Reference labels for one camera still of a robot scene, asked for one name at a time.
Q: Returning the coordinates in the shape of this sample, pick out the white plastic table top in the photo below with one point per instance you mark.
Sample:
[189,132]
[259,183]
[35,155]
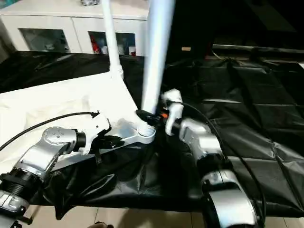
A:
[61,102]

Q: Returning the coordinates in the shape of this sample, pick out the white plastic table leg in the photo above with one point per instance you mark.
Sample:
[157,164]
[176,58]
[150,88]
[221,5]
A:
[156,52]
[111,38]

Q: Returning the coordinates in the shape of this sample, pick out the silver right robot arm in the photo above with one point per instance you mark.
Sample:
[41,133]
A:
[204,142]

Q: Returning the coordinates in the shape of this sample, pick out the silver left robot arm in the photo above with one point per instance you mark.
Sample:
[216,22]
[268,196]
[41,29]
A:
[47,147]

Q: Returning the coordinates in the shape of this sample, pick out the white bottle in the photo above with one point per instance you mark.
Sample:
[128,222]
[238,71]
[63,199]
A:
[132,50]

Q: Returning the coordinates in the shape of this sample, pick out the gold label plate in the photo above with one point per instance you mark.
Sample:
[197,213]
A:
[186,48]

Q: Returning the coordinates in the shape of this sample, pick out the red bottle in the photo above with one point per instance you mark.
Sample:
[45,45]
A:
[95,46]

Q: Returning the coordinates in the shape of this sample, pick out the black mat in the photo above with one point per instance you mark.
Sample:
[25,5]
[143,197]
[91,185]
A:
[256,109]

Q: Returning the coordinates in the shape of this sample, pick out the white cabinet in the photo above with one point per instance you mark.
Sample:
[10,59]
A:
[61,23]

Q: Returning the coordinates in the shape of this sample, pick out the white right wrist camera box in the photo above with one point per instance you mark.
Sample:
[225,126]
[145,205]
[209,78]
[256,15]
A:
[173,107]

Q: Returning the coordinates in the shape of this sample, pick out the silver metal rail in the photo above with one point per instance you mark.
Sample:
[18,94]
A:
[261,48]

